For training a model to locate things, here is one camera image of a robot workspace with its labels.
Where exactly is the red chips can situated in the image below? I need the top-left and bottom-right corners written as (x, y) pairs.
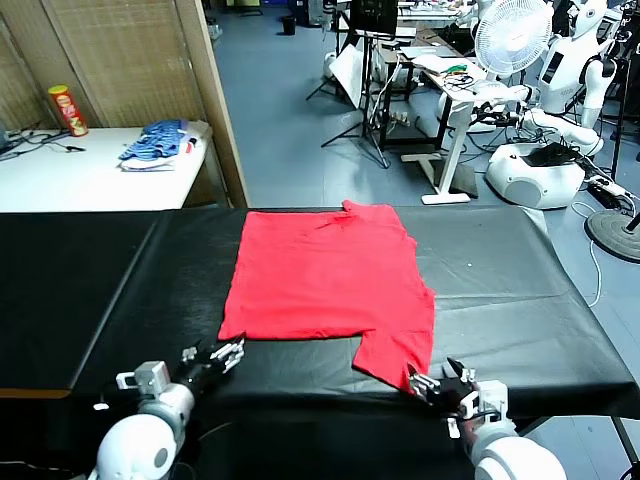
top-left (47, 84), bottom-right (90, 138)

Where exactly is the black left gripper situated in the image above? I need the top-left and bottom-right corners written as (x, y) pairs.
top-left (175, 338), bottom-right (247, 394)

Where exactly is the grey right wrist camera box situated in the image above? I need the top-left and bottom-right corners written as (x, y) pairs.
top-left (459, 379), bottom-right (509, 421)

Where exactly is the brown desk with black legs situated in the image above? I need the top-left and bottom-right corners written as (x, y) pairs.
top-left (377, 24), bottom-right (454, 154)

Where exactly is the black table with orange edge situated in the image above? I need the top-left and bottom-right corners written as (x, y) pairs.
top-left (0, 209), bottom-right (169, 401)

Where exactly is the black tripod stand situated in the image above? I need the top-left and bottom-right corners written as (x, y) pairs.
top-left (321, 29), bottom-right (391, 170)

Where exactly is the wooden shelf unit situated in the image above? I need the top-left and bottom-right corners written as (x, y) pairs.
top-left (0, 0), bottom-right (251, 209)

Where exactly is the black monitor on stand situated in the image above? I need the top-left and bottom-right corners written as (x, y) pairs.
top-left (349, 0), bottom-right (399, 39)

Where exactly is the white electric fan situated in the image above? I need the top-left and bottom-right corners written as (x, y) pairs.
top-left (472, 0), bottom-right (555, 96)

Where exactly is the white desk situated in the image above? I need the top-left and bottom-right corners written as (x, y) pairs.
top-left (401, 54), bottom-right (506, 206)

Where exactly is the black table cover sheet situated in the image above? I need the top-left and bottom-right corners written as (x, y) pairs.
top-left (69, 204), bottom-right (640, 421)

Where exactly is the silver laptop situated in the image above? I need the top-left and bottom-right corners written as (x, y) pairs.
top-left (401, 44), bottom-right (454, 60)

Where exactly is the black cable with plug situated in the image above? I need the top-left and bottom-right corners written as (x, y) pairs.
top-left (0, 128), bottom-right (87, 161)

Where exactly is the white reflector board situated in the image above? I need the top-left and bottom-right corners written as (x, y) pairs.
top-left (330, 43), bottom-right (374, 109)

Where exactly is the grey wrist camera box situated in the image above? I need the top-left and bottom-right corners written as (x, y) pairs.
top-left (459, 379), bottom-right (509, 421)
top-left (115, 360), bottom-right (171, 396)

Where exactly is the white floor cable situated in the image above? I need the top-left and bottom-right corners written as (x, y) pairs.
top-left (572, 199), bottom-right (601, 307)

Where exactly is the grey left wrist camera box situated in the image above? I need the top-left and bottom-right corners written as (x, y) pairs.
top-left (115, 360), bottom-right (171, 396)

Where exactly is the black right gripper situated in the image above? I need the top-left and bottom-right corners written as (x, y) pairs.
top-left (408, 357), bottom-right (477, 416)

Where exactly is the white humanoid robot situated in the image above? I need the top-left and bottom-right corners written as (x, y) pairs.
top-left (469, 0), bottom-right (621, 210)

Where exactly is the white power strip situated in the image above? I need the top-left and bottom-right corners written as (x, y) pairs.
top-left (587, 174), bottom-right (636, 201)

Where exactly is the black round stand base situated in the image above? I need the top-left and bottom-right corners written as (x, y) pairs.
top-left (585, 209), bottom-right (640, 261)

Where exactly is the blue striped clothes pile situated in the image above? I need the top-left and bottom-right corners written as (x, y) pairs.
top-left (118, 118), bottom-right (194, 164)

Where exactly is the red t-shirt with bear print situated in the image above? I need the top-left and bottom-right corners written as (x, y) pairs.
top-left (217, 199), bottom-right (437, 392)

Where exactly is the white table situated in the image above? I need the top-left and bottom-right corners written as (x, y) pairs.
top-left (0, 124), bottom-right (216, 211)

